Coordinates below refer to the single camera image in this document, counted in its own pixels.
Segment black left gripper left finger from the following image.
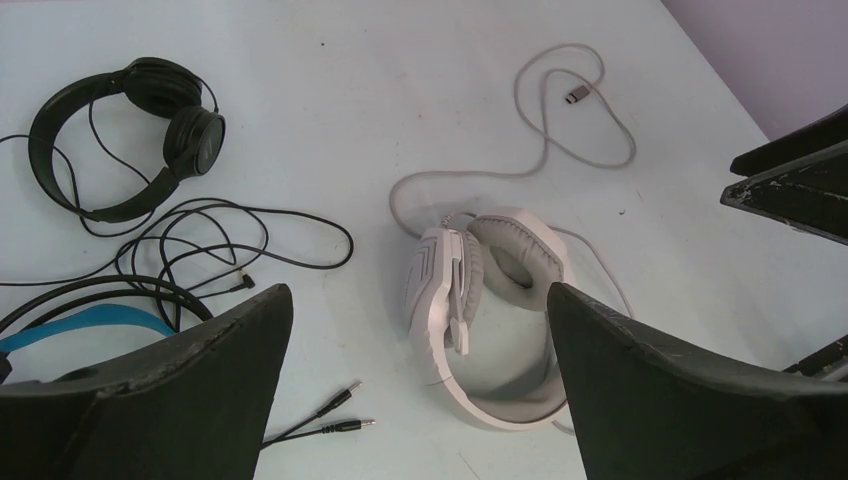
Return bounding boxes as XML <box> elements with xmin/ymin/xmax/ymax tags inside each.
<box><xmin>1</xmin><ymin>284</ymin><xmax>294</xmax><ymax>479</ymax></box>

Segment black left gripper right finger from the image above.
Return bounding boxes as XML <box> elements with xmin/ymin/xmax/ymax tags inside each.
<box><xmin>547</xmin><ymin>283</ymin><xmax>847</xmax><ymax>479</ymax></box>

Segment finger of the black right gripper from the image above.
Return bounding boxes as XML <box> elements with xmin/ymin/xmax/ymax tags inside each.
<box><xmin>720</xmin><ymin>141</ymin><xmax>847</xmax><ymax>245</ymax></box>
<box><xmin>730</xmin><ymin>105</ymin><xmax>847</xmax><ymax>177</ymax></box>

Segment white headphones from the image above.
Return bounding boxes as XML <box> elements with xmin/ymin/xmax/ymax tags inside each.
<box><xmin>404</xmin><ymin>207</ymin><xmax>576</xmax><ymax>432</ymax></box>

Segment blue black headphones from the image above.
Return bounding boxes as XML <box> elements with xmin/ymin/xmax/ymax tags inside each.
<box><xmin>1</xmin><ymin>274</ymin><xmax>213</xmax><ymax>383</ymax></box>

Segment black cable with two plugs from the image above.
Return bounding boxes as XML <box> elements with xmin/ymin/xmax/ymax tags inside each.
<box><xmin>260</xmin><ymin>381</ymin><xmax>377</xmax><ymax>452</ymax></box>

